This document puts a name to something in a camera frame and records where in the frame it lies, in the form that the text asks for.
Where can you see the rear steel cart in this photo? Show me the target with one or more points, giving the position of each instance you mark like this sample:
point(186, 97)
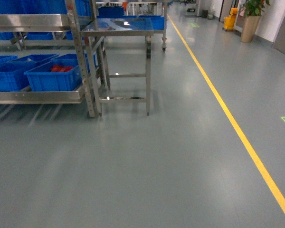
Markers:
point(156, 10)

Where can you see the yellow mop bucket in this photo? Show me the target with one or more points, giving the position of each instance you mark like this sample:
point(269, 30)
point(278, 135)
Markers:
point(230, 20)

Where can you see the gold planter with plant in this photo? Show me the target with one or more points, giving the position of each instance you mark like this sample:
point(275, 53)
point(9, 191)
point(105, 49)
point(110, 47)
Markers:
point(252, 13)

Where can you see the blue bin far left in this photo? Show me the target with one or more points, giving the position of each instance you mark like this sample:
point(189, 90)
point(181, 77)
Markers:
point(7, 58)

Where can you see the blue bin rear left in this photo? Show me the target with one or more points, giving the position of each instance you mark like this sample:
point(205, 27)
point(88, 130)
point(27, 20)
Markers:
point(35, 59)

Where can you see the stainless steel table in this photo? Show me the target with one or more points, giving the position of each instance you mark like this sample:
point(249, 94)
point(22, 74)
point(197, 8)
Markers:
point(94, 35)

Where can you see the blue bin front left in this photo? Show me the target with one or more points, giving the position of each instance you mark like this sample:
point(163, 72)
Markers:
point(12, 77)

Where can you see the red bubble wrap bags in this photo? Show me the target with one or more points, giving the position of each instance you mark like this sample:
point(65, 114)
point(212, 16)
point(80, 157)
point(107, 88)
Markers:
point(61, 69)

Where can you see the blue bin with red bags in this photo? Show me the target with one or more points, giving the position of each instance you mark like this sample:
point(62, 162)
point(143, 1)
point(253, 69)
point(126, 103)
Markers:
point(41, 79)

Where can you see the steel shelf rack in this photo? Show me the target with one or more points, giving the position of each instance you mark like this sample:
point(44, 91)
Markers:
point(73, 22)

